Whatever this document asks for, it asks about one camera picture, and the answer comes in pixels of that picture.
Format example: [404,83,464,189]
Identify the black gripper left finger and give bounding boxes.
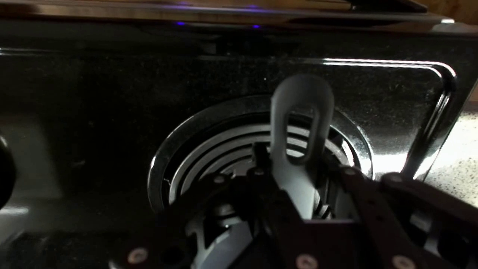
[110,156,303,269]

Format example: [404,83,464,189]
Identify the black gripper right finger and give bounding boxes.
[325,162,478,269]

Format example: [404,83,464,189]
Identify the black pot with glass lid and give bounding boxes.
[185,72,336,269]

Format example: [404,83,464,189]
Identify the rear left coil burner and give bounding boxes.
[146,95,373,211]

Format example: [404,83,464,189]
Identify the black electric stove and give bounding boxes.
[0,0,476,269]

